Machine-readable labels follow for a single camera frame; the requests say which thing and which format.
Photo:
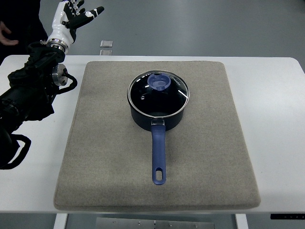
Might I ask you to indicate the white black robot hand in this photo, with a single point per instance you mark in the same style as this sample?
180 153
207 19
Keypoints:
69 16

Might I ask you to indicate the glass pot lid blue knob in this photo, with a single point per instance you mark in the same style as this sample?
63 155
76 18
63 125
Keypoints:
158 93

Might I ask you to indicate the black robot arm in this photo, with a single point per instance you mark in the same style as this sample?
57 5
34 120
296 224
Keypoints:
32 91

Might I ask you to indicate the upper silver floor plate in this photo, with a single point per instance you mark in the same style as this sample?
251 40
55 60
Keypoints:
106 44

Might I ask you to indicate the silver floor plate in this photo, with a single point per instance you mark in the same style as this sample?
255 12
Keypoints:
106 44
106 52

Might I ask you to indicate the lower silver floor plate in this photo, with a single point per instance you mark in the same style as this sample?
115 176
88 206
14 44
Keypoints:
106 52

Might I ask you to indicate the dark blue saucepan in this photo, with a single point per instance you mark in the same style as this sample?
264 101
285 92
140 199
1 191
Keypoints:
158 127

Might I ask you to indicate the beige felt mat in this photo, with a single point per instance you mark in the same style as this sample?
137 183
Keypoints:
112 164

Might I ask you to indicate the left white table leg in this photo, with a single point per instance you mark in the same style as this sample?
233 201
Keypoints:
60 221

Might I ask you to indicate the white table leg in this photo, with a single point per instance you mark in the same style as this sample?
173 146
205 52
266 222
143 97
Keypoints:
60 221
241 221

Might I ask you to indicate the metal plate under table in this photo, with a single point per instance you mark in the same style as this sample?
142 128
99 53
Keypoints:
116 223

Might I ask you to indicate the right white table leg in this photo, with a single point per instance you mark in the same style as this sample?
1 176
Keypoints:
241 221

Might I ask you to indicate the black table control panel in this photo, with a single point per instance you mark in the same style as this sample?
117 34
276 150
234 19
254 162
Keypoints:
287 216

